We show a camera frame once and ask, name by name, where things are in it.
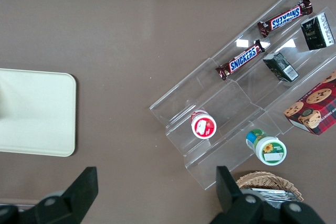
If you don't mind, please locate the red lid yogurt cup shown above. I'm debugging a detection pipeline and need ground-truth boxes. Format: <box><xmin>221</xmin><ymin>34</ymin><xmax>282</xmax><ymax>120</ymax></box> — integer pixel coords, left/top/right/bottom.
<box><xmin>190</xmin><ymin>109</ymin><xmax>217</xmax><ymax>140</ymax></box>

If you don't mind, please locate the clear acrylic stepped stand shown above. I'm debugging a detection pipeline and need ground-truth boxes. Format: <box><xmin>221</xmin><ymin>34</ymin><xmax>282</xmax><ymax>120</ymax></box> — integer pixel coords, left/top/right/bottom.
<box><xmin>149</xmin><ymin>0</ymin><xmax>336</xmax><ymax>191</ymax></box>

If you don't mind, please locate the green lid yogurt cup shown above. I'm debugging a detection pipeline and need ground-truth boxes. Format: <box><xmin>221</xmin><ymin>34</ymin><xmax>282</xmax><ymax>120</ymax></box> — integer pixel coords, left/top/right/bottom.
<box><xmin>245</xmin><ymin>129</ymin><xmax>287</xmax><ymax>166</ymax></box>

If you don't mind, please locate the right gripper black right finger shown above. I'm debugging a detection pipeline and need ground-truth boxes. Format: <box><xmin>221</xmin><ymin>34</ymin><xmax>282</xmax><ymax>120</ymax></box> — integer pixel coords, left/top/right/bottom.
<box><xmin>209</xmin><ymin>165</ymin><xmax>328</xmax><ymax>224</ymax></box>

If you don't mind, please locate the beige plastic serving tray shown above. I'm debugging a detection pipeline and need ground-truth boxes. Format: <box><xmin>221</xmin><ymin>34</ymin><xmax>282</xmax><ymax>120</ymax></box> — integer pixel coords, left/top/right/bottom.
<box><xmin>0</xmin><ymin>68</ymin><xmax>77</xmax><ymax>158</ymax></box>

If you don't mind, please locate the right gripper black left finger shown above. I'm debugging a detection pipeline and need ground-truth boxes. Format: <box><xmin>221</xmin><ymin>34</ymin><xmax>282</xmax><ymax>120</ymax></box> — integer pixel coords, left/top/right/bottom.
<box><xmin>0</xmin><ymin>166</ymin><xmax>99</xmax><ymax>224</ymax></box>

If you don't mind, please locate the Snickers chocolate bar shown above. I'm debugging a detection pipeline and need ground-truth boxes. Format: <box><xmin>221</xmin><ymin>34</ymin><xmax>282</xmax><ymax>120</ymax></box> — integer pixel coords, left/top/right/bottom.
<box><xmin>257</xmin><ymin>0</ymin><xmax>314</xmax><ymax>38</ymax></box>
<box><xmin>215</xmin><ymin>39</ymin><xmax>266</xmax><ymax>81</ymax></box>

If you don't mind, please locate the red tartan cookie box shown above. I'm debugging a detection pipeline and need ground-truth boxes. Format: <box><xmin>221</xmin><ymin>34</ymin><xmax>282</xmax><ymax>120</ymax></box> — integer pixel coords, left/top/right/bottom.
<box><xmin>283</xmin><ymin>69</ymin><xmax>336</xmax><ymax>136</ymax></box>

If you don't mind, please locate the light wicker basket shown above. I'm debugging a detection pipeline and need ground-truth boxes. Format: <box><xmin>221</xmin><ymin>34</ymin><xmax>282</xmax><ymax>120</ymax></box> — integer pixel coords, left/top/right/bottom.
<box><xmin>236</xmin><ymin>170</ymin><xmax>305</xmax><ymax>204</ymax></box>

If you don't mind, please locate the small dark green carton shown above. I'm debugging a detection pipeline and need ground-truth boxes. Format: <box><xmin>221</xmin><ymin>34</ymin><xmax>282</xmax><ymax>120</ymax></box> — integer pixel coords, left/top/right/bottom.
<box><xmin>262</xmin><ymin>52</ymin><xmax>300</xmax><ymax>82</ymax></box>
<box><xmin>300</xmin><ymin>12</ymin><xmax>336</xmax><ymax>51</ymax></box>

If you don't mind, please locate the aluminium foil container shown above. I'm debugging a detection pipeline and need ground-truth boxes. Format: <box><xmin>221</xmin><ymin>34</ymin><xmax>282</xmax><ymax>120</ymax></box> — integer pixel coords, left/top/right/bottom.
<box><xmin>240</xmin><ymin>188</ymin><xmax>302</xmax><ymax>204</ymax></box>

